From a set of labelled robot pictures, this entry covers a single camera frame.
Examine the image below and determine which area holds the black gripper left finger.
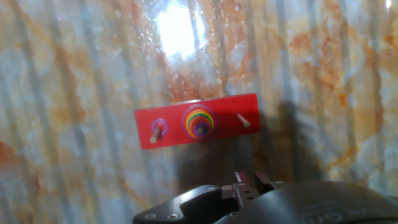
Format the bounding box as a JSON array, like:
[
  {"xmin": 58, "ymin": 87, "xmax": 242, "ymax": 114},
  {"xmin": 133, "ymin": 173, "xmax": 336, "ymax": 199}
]
[{"xmin": 233, "ymin": 170, "xmax": 250, "ymax": 200}]

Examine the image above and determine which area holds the red Hanoi ring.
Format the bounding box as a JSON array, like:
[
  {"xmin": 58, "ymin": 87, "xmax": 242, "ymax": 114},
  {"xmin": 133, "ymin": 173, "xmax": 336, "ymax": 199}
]
[{"xmin": 187, "ymin": 114, "xmax": 215, "ymax": 133}]

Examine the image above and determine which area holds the green Hanoi ring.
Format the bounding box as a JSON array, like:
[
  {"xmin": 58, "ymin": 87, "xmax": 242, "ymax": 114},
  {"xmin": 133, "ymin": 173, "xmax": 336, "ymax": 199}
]
[{"xmin": 185, "ymin": 108, "xmax": 216, "ymax": 130}]

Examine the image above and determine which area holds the large purple Hanoi ring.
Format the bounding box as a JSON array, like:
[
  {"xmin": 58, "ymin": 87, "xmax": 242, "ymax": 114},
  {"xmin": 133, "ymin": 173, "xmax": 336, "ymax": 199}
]
[{"xmin": 181, "ymin": 104, "xmax": 218, "ymax": 139}]

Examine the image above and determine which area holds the small purple Hanoi ring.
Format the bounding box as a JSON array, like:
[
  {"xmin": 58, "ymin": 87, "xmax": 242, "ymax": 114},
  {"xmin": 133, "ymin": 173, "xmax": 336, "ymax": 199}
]
[{"xmin": 150, "ymin": 118, "xmax": 169, "ymax": 137}]

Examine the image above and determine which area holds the orange Hanoi ring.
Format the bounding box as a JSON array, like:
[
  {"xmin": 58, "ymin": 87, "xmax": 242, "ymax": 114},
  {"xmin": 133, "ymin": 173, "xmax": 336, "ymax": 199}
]
[{"xmin": 185, "ymin": 111, "xmax": 216, "ymax": 135}]

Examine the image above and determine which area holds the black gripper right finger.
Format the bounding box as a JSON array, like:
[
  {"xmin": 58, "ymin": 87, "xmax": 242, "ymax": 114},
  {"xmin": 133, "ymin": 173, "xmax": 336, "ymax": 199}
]
[{"xmin": 254, "ymin": 171, "xmax": 278, "ymax": 192}]

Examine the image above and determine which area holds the yellow Hanoi ring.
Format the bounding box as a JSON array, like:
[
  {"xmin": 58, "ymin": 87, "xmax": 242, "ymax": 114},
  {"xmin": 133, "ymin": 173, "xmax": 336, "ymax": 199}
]
[{"xmin": 185, "ymin": 110, "xmax": 215, "ymax": 131}]

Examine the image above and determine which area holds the red Hanoi base with pegs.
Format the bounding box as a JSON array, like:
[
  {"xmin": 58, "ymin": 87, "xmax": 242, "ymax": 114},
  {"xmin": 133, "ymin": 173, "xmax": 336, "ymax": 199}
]
[{"xmin": 134, "ymin": 93, "xmax": 262, "ymax": 151}]

